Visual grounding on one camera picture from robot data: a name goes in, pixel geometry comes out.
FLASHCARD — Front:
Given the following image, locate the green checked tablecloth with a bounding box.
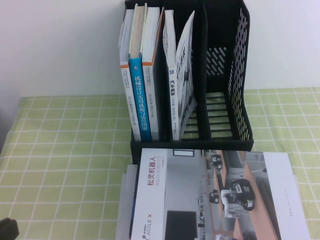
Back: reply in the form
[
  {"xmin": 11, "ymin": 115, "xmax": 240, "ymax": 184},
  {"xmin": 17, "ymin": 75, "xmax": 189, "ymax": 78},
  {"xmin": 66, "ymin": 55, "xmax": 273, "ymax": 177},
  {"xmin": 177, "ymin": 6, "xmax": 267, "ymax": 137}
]
[{"xmin": 0, "ymin": 87, "xmax": 320, "ymax": 240}]

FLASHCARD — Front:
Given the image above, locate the white book orange band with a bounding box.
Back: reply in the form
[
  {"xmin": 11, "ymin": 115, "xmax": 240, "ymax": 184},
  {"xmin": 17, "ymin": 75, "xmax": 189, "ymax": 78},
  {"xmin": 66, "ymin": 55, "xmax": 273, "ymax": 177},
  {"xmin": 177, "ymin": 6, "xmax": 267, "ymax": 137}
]
[
  {"xmin": 117, "ymin": 9, "xmax": 142, "ymax": 142},
  {"xmin": 141, "ymin": 6, "xmax": 165, "ymax": 141}
]

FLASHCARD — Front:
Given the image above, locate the black plastic book holder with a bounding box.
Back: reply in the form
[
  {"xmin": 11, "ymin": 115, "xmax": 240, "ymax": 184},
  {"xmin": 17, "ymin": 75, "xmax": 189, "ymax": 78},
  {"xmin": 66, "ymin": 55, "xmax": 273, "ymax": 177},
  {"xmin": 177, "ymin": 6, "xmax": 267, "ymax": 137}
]
[{"xmin": 124, "ymin": 0, "xmax": 255, "ymax": 166}]

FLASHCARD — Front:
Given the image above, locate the white thin book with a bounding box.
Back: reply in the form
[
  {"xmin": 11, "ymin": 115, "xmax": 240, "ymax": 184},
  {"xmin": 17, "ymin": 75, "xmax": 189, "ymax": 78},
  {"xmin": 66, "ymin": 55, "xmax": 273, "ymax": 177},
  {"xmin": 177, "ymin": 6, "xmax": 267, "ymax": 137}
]
[{"xmin": 124, "ymin": 163, "xmax": 139, "ymax": 240}]

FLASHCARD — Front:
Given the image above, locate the AgileX robotics brochure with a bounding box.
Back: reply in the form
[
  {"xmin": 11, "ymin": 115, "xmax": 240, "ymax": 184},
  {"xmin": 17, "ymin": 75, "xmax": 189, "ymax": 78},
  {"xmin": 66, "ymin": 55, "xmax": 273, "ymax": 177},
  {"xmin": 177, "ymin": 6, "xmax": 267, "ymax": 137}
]
[{"xmin": 129, "ymin": 147, "xmax": 305, "ymax": 240}]

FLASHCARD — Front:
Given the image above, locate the white paper stack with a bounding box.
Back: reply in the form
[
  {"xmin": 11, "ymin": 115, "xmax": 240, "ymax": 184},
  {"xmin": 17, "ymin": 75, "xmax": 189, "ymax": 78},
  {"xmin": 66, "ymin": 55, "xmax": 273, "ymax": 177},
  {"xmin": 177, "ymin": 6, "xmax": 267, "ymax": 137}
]
[{"xmin": 114, "ymin": 173, "xmax": 305, "ymax": 240}]

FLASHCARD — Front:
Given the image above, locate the blue spine book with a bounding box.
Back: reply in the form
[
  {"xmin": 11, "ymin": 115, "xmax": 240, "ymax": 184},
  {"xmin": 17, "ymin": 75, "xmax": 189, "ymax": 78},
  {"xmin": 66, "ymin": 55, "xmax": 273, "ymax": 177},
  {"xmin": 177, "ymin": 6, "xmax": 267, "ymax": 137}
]
[{"xmin": 127, "ymin": 3, "xmax": 152, "ymax": 142}]

